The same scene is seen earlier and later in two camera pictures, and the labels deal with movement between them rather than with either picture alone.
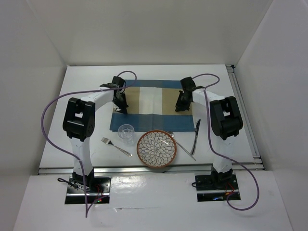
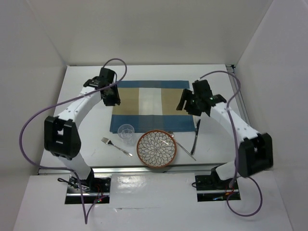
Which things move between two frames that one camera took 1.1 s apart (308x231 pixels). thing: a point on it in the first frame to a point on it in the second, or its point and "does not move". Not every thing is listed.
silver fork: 108,142 does not move
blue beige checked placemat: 152,108 does not move
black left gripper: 122,108 to 115,99
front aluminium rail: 237,170 does not move
